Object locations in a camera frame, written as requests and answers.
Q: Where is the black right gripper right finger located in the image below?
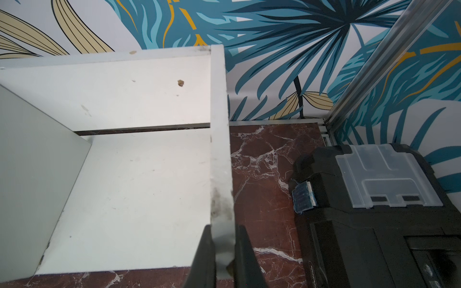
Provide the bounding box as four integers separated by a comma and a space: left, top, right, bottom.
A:
234, 225, 268, 288

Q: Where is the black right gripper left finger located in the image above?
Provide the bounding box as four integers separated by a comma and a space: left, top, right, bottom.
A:
182, 225, 216, 288

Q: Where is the white wooden bookshelf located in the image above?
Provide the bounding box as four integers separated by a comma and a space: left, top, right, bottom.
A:
1, 45, 236, 282

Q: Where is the black plastic toolbox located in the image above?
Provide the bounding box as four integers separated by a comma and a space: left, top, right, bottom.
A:
289, 144, 461, 288

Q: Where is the right aluminium frame post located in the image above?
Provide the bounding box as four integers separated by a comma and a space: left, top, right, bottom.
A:
324, 0, 451, 132

